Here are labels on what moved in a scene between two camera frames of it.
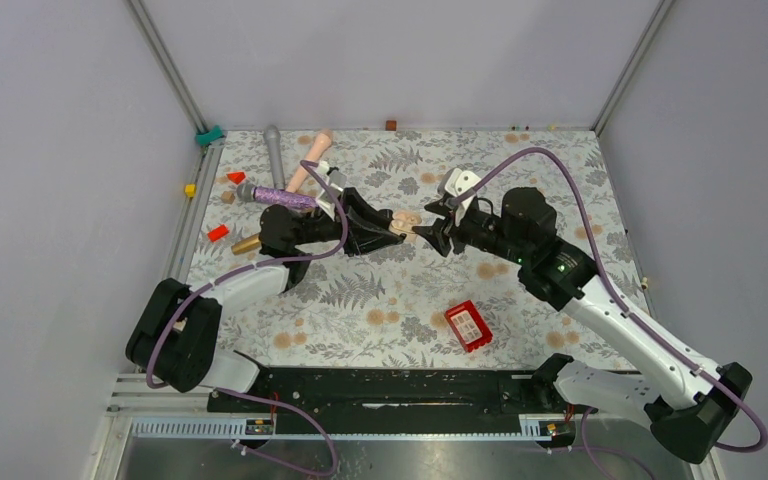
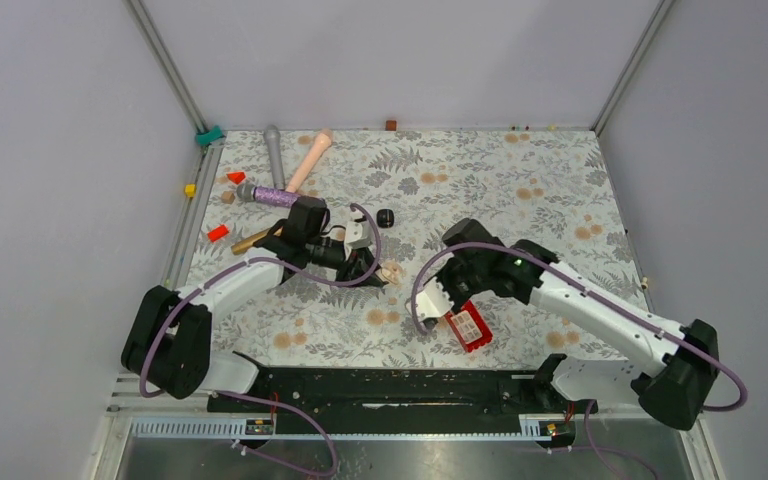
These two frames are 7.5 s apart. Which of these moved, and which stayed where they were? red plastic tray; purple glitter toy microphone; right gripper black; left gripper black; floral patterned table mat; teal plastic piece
Moved: left gripper black; right gripper black
Stayed: purple glitter toy microphone; floral patterned table mat; teal plastic piece; red plastic tray
